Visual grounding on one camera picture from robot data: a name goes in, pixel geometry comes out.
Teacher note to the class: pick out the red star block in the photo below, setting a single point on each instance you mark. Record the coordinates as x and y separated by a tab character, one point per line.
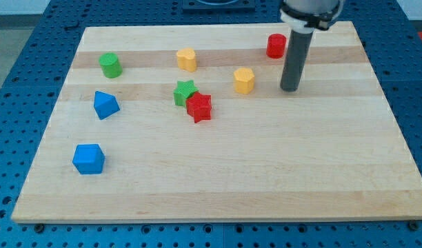
199	107

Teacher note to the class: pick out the blue cube block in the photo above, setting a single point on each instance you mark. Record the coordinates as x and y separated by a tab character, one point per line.
88	159

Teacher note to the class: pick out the green cylinder block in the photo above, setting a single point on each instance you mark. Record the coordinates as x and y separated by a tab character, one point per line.
110	65

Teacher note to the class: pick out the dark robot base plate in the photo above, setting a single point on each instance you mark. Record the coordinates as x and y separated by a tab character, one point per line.
217	5

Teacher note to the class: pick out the blue triangle block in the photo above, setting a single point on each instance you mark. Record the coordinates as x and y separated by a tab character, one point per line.
105	104

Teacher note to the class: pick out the green star block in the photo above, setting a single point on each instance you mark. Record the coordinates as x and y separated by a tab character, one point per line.
183	91

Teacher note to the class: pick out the wooden board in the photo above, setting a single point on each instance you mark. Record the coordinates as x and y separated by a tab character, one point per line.
331	151

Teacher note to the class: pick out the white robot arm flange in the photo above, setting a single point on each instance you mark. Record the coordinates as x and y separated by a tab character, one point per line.
306	16

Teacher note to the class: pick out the yellow heart block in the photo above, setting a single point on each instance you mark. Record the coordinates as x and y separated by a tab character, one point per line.
186	59

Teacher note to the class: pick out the yellow hexagon block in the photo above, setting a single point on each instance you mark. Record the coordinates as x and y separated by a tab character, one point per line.
244	79

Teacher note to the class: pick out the red cylinder block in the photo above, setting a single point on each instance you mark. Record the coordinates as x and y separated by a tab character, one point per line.
276	46

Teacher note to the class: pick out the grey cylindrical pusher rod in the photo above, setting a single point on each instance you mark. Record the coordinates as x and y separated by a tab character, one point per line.
295	60

